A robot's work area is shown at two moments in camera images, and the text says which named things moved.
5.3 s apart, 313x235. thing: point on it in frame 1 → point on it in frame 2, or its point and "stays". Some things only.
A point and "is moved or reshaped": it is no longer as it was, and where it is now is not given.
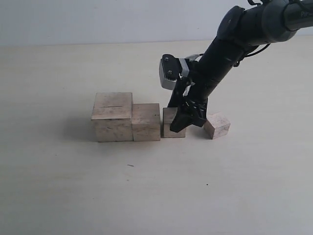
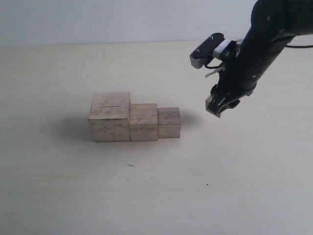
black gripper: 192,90 → 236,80
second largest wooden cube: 146,122 stays
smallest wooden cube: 216,125 is moved or reshaped
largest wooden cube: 112,115 stays
